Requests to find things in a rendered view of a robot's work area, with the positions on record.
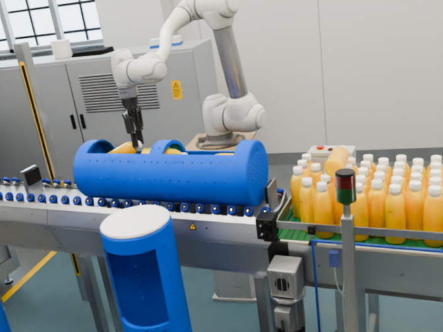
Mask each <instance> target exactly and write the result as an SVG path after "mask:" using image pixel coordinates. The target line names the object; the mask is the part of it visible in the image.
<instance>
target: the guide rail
mask: <svg viewBox="0 0 443 332"><path fill-rule="evenodd" d="M276 223H277V229H293V230H302V231H307V230H308V228H307V227H308V225H309V224H311V225H316V231H319V232H328V233H341V225H328V224H318V223H299V222H289V221H276ZM355 235H372V236H388V237H398V238H415V239H425V240H441V241H443V232H433V231H414V230H404V229H385V228H376V227H357V226H355Z"/></svg>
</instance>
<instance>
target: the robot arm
mask: <svg viewBox="0 0 443 332"><path fill-rule="evenodd" d="M238 9H239V0H182V1H181V2H180V3H179V4H178V5H177V6H176V8H175V9H174V10H173V12H172V14H171V15H170V16H169V18H168V19H167V20H166V22H165V24H164V25H163V26H162V29H161V31H160V48H159V49H158V50H157V51H156V52H155V53H154V52H148V53H147V54H145V55H143V56H141V57H139V58H138V59H133V55H132V54H131V52H130V51H129V50H128V49H119V50H117V51H114V52H113V53H112V54H111V69H112V73H113V77H114V80H115V82H116V85H117V90H118V94H119V97H120V98H121V101H122V105H123V106H124V107H125V113H124V114H122V116H123V118H124V122H125V127H126V130H127V134H131V140H132V144H133V147H134V148H138V147H139V145H138V140H139V141H141V143H142V144H143V143H144V140H143V137H142V131H141V130H143V128H142V127H143V126H144V125H143V120H142V112H141V109H142V108H141V107H138V105H137V104H138V96H137V95H138V88H137V83H140V84H153V83H157V82H160V81H162V80H163V79H164V78H165V77H166V75H167V66H166V64H165V62H166V61H167V59H168V57H169V55H170V53H171V43H172V36H173V34H174V33H175V32H176V31H178V30H179V29H181V28H182V27H184V26H186V25H188V24H189V23H190V22H192V21H194V20H201V19H204V20H205V21H206V23H207V24H208V26H209V27H210V28H211V29H212V30H213V33H214V38H215V41H216V45H217V49H218V53H219V56H220V61H221V65H222V69H223V73H224V76H225V81H226V84H227V89H228V92H229V97H228V99H227V98H226V97H225V96H224V95H222V94H214V95H210V96H208V97H206V99H205V100H204V103H203V108H202V116H203V121H204V128H205V131H206V135H205V136H201V137H198V141H199V142H203V143H202V147H208V146H230V145H233V142H234V141H235V139H236V138H237V137H238V136H239V135H238V134H233V131H234V132H254V131H257V130H258V129H260V128H262V127H263V126H264V125H265V124H266V120H267V114H266V110H265V109H264V108H263V106H261V104H258V102H257V100H256V99H255V97H254V95H253V94H251V93H250V92H248V90H247V85H246V82H245V77H244V74H243V69H242V65H241V60H240V57H239V52H238V49H237V44H236V41H235V35H234V32H233V27H232V24H233V21H234V15H235V14H236V13H237V11H238ZM134 125H135V127H136V130H134Z"/></svg>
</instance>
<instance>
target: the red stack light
mask: <svg viewBox="0 0 443 332"><path fill-rule="evenodd" d="M335 179H336V187H337V188H339V189H342V190H349V189H352V188H355V187H356V174H355V175H354V176H352V177H349V178H340V177H337V176H336V175H335Z"/></svg>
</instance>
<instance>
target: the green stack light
mask: <svg viewBox="0 0 443 332"><path fill-rule="evenodd" d="M336 200H337V202H339V203H341V204H352V203H354V202H356V201H357V189H356V187H355V188H352V189H349V190H342V189H339V188H337V187H336Z"/></svg>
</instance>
